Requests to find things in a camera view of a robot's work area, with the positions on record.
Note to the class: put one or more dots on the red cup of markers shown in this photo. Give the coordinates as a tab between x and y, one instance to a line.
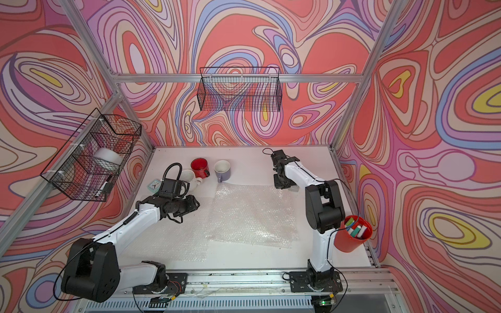
354	232

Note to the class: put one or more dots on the white ceramic mug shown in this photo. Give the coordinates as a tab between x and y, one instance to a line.
190	177

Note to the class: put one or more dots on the aluminium front rail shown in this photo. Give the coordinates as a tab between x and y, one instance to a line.
275	282

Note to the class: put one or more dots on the black wire basket back wall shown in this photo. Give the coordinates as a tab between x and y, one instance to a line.
240	89

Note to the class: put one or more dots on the red ceramic mug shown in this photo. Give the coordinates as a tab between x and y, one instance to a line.
200	168

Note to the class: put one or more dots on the lavender ceramic mug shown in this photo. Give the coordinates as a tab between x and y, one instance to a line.
222	170

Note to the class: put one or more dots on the marker in wire basket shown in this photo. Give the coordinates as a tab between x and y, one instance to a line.
105	189

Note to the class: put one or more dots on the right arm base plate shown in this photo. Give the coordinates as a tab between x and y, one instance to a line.
312	281

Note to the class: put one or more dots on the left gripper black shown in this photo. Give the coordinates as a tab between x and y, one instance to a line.
192	202

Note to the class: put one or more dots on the black wire basket left wall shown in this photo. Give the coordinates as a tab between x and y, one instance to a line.
95	161

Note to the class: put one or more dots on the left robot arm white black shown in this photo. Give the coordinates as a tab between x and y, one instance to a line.
93	272

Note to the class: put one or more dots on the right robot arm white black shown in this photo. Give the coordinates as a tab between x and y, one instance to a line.
324	210

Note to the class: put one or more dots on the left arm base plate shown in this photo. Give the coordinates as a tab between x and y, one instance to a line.
173	284

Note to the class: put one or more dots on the small teal alarm clock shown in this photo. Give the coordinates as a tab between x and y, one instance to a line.
154	186

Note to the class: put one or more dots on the clear bubble wrap sheet lower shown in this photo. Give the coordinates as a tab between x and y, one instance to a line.
168	242

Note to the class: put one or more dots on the clear bubble wrap sheet top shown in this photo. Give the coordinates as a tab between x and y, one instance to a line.
252	215

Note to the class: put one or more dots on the black wire basket wall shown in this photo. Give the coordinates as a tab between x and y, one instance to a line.
95	161
240	89

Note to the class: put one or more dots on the white tape roll in basket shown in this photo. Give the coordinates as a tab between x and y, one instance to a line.
108	156

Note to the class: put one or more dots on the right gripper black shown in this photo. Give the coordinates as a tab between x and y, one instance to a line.
278	184

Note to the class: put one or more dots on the clear bubble wrap sheet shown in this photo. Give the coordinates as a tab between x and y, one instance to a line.
168	242
252	215

